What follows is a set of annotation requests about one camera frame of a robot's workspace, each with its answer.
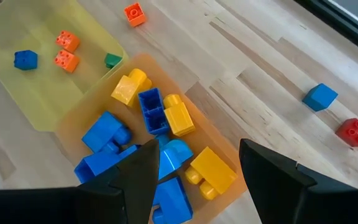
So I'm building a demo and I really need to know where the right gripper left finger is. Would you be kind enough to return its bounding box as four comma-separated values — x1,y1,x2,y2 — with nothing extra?
76,139,161,224

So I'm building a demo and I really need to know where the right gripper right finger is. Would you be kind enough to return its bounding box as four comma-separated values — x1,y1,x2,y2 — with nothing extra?
239,138,317,224

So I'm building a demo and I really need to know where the large blue block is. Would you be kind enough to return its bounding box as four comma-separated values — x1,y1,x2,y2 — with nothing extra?
73,144,142,184
81,111,133,154
137,87,170,136
155,133,195,181
152,176,194,224

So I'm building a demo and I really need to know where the large yellow block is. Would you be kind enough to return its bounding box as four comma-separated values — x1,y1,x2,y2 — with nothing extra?
163,93,196,137
110,68,153,108
184,146,238,201

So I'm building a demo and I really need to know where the small blue block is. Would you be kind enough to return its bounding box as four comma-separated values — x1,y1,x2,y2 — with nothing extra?
301,83,339,112
13,49,39,71

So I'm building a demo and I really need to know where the small green block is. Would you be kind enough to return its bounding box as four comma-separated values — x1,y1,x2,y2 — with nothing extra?
104,52,123,70

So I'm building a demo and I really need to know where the small orange single-stud block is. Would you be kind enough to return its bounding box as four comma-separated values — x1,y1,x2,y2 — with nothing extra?
124,2,147,28

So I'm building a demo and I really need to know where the orange translucent plastic bin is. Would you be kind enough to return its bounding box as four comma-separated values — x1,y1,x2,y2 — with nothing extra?
54,53,249,224

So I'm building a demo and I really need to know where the small red block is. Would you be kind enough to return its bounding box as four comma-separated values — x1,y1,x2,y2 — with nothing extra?
335,118,358,147

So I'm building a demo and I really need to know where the yellow translucent plastic bin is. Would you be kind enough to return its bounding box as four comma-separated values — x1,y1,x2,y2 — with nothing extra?
0,0,129,133

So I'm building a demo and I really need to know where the black aluminium rig frame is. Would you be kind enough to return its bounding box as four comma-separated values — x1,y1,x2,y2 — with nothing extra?
293,0,358,58

